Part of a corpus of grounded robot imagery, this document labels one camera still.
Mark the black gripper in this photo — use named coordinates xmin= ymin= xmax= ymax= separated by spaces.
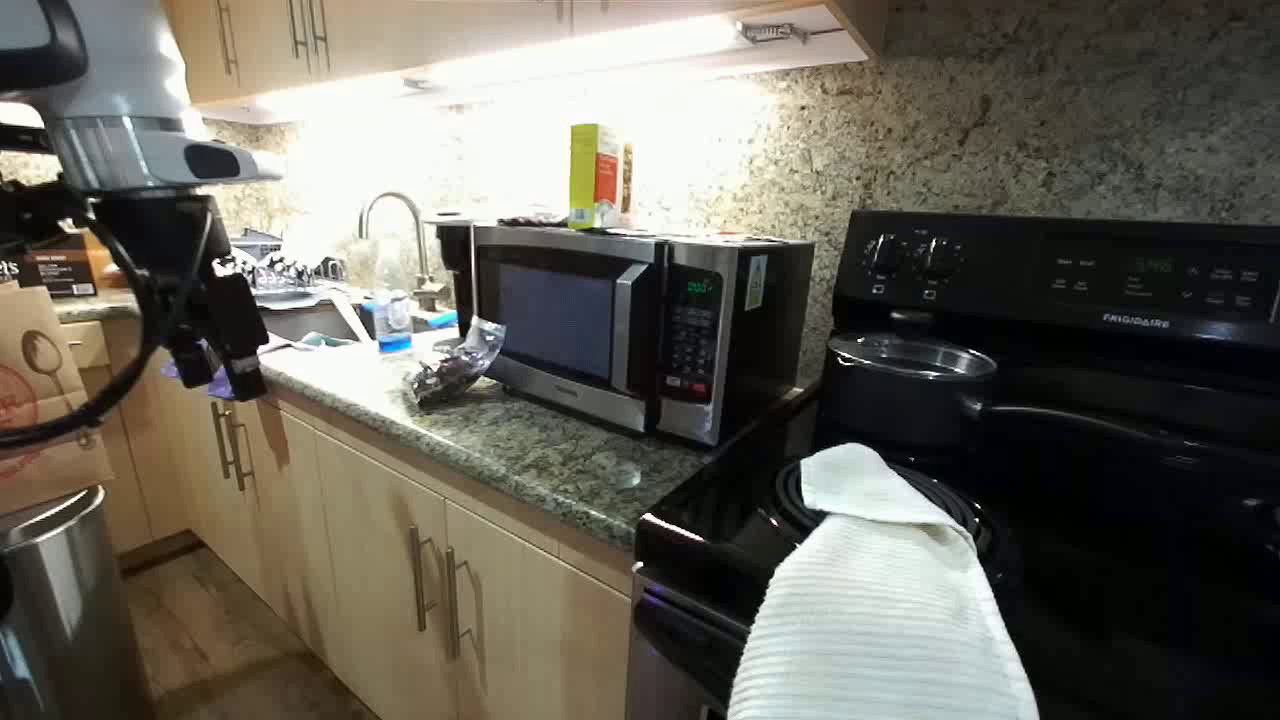
xmin=92 ymin=194 xmax=273 ymax=406

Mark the microwave door with black handle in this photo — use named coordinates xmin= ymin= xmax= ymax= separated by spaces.
xmin=469 ymin=223 xmax=682 ymax=440

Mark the wooden cabinet door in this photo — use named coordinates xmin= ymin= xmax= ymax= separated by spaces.
xmin=440 ymin=498 xmax=641 ymax=720
xmin=307 ymin=423 xmax=461 ymax=720
xmin=228 ymin=397 xmax=330 ymax=652
xmin=137 ymin=353 xmax=240 ymax=573

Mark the stainless steel microwave body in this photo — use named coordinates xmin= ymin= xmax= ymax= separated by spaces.
xmin=465 ymin=221 xmax=819 ymax=454

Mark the stainless steel sink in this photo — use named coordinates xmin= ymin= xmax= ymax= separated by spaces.
xmin=249 ymin=280 xmax=371 ymax=353

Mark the plastic water bottle blue label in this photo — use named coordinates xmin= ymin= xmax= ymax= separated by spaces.
xmin=367 ymin=285 xmax=421 ymax=359

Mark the brown paper bag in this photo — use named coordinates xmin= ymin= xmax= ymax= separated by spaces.
xmin=0 ymin=280 xmax=120 ymax=522

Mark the brown printed box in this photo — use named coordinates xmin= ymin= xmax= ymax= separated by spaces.
xmin=18 ymin=232 xmax=128 ymax=305

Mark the crumpled clear plastic bag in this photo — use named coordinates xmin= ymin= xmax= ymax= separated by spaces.
xmin=401 ymin=314 xmax=514 ymax=408

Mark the chrome gooseneck faucet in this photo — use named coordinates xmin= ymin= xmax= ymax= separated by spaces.
xmin=348 ymin=190 xmax=453 ymax=314

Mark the stainless steel trash can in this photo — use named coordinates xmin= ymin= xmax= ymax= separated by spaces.
xmin=0 ymin=485 xmax=162 ymax=720

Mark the dark flat remote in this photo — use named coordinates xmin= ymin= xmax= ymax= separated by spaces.
xmin=498 ymin=207 xmax=578 ymax=232

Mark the green cardboard box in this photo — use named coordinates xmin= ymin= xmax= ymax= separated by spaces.
xmin=566 ymin=119 xmax=641 ymax=235

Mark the black stove knob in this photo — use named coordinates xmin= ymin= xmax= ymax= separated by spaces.
xmin=917 ymin=232 xmax=963 ymax=280
xmin=859 ymin=230 xmax=906 ymax=278

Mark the black cooking pot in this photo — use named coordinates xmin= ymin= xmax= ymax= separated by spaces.
xmin=818 ymin=330 xmax=1280 ymax=465

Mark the white ribbed kitchen towel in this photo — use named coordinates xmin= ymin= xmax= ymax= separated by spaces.
xmin=723 ymin=440 xmax=1046 ymax=720

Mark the black electric stove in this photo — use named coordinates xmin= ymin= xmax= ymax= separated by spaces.
xmin=625 ymin=207 xmax=1280 ymax=720

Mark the metal bar cabinet handle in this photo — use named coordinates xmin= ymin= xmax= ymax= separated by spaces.
xmin=210 ymin=402 xmax=235 ymax=485
xmin=404 ymin=522 xmax=443 ymax=642
xmin=228 ymin=408 xmax=261 ymax=501
xmin=443 ymin=549 xmax=482 ymax=669

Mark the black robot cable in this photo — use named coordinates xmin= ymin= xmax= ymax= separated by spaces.
xmin=0 ymin=197 xmax=172 ymax=454

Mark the wooden wall cabinet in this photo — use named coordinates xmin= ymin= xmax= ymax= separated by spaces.
xmin=156 ymin=0 xmax=891 ymax=128

